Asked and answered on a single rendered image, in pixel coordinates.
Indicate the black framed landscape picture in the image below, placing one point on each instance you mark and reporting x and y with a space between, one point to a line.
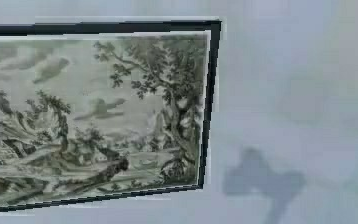
97 113

